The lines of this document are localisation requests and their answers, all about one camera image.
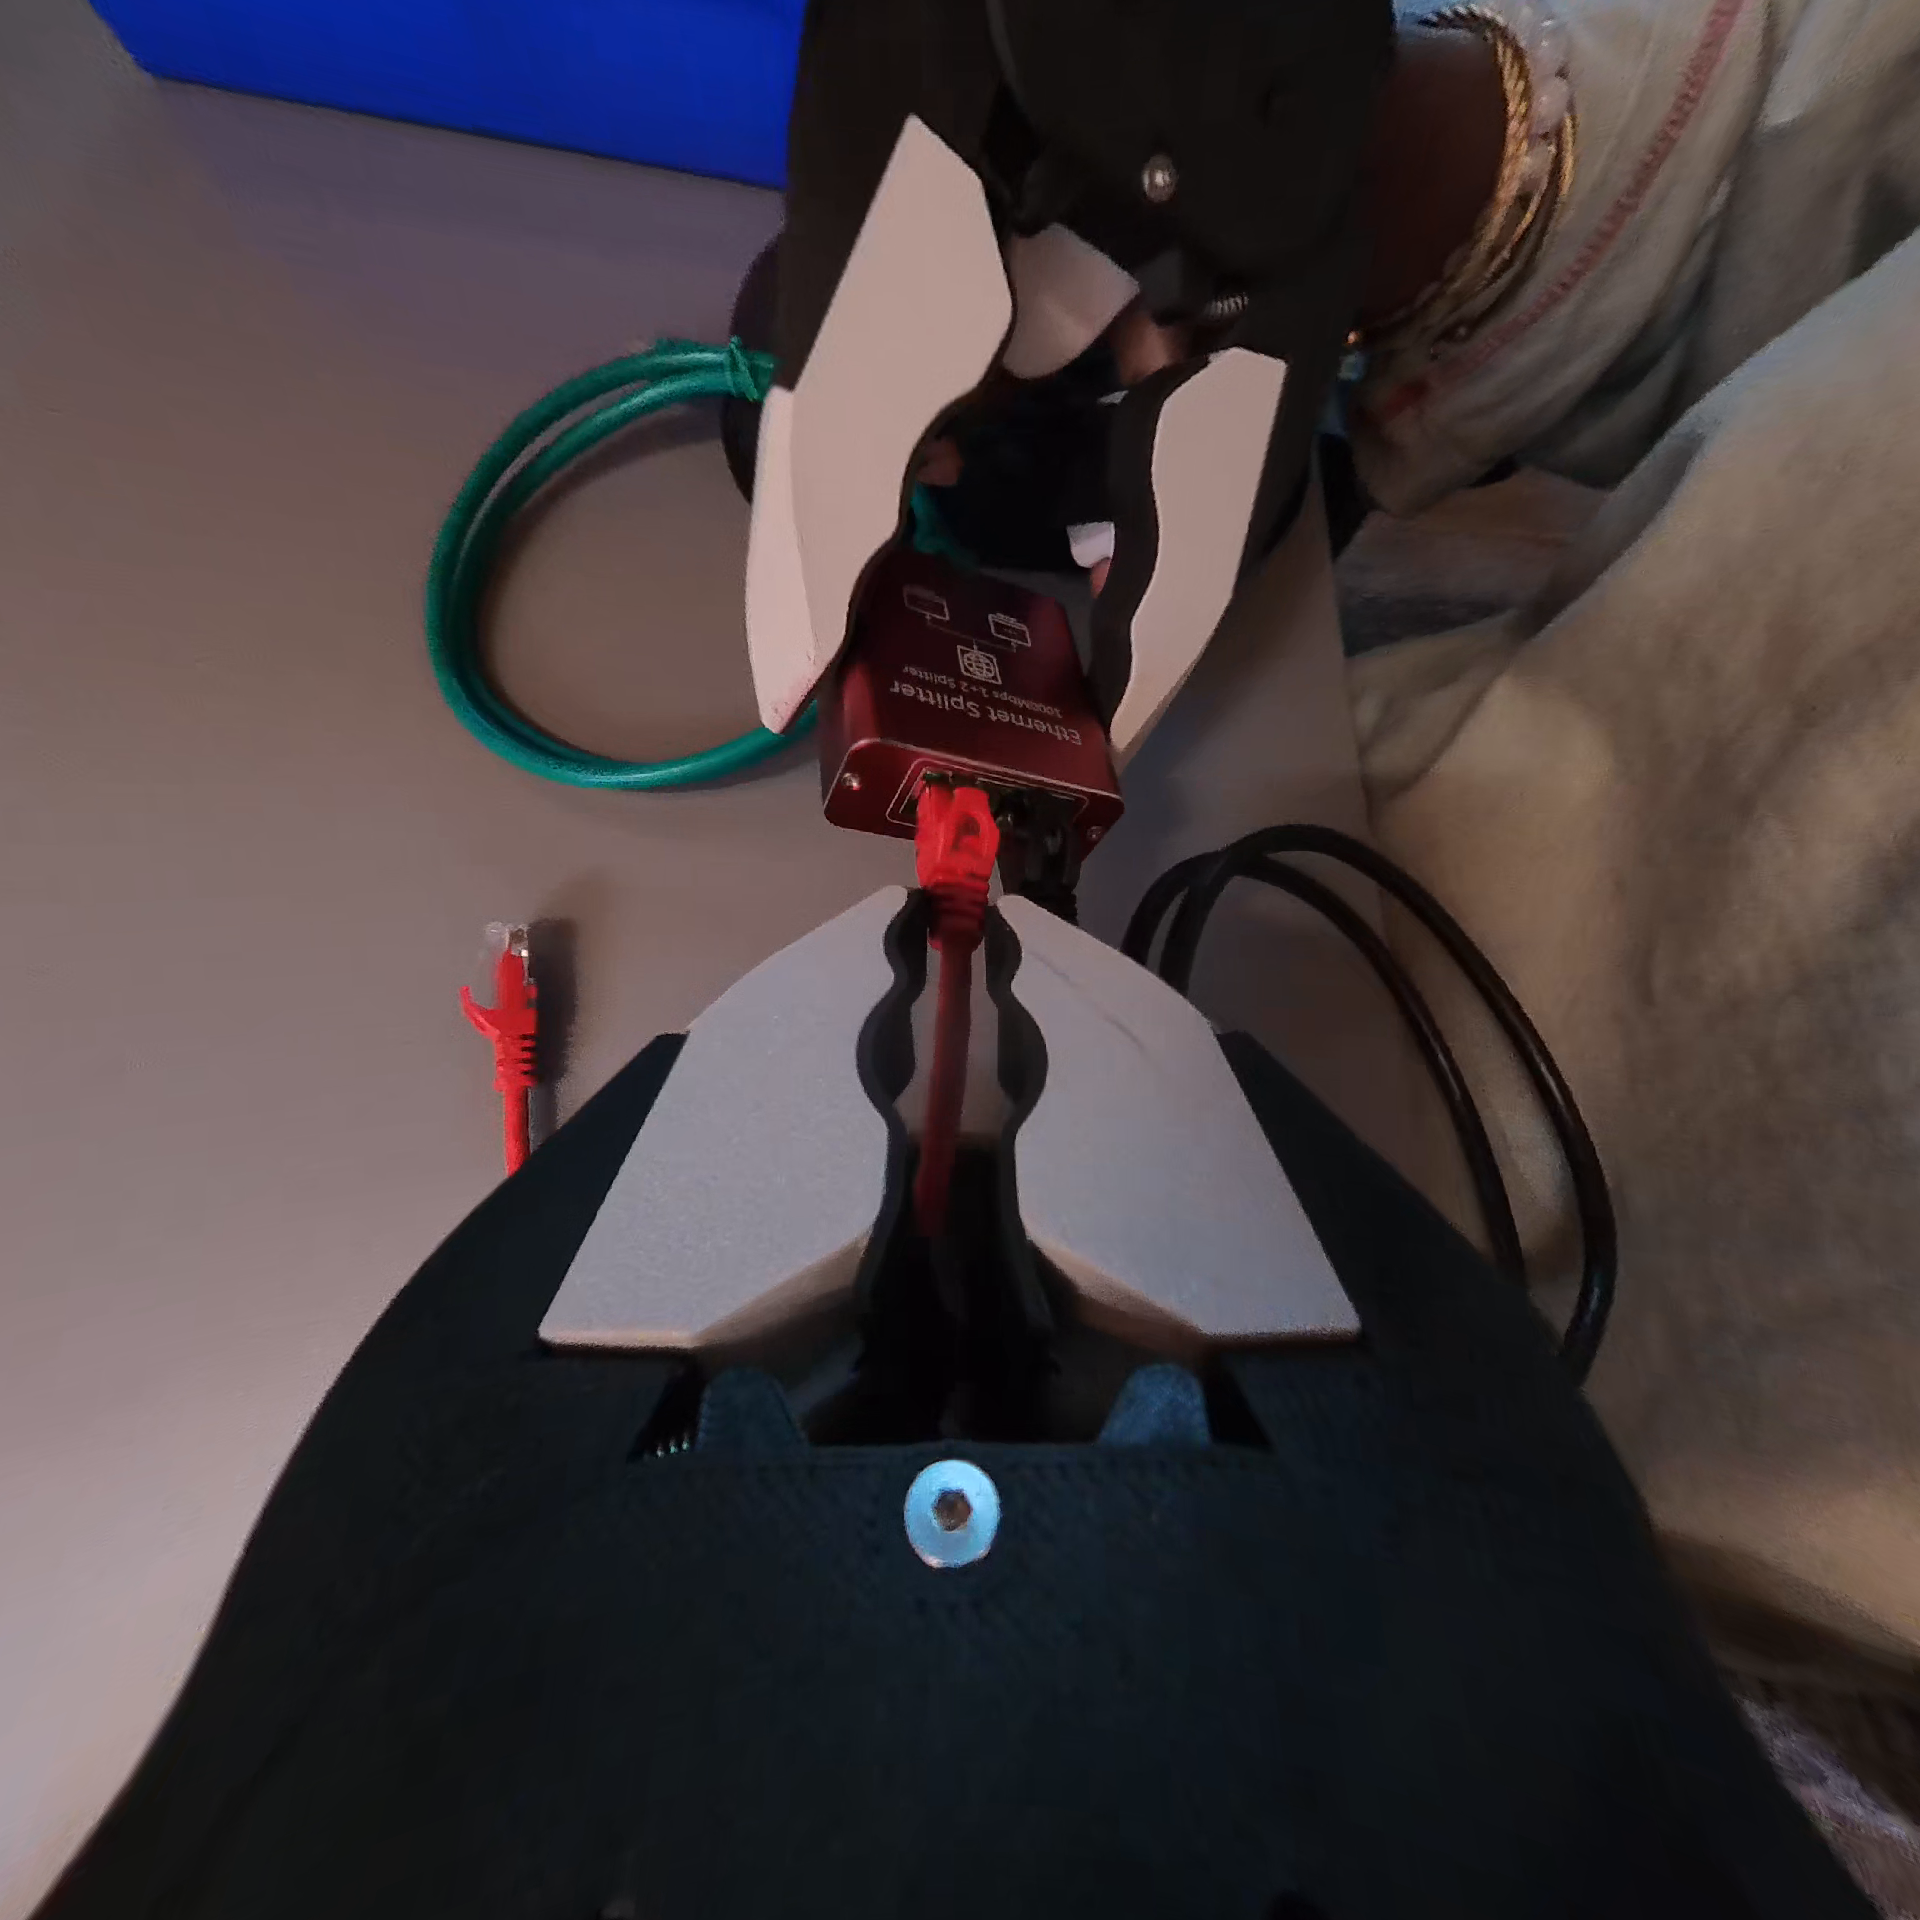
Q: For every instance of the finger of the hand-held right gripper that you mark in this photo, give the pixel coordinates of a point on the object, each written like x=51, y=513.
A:
x=856, y=452
x=1214, y=510

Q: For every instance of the person's right hand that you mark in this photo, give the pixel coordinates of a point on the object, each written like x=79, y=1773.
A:
x=1424, y=182

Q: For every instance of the red ethernet splitter box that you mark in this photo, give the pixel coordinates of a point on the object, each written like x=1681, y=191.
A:
x=974, y=705

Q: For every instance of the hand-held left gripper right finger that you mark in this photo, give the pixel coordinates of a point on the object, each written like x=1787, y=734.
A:
x=1170, y=1185

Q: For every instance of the blue plastic bin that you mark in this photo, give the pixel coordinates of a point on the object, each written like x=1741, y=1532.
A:
x=450, y=67

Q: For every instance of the person's beige sweatshirt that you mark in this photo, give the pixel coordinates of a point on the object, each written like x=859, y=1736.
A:
x=1681, y=974

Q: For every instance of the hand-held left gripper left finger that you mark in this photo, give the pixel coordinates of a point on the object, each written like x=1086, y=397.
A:
x=721, y=1185

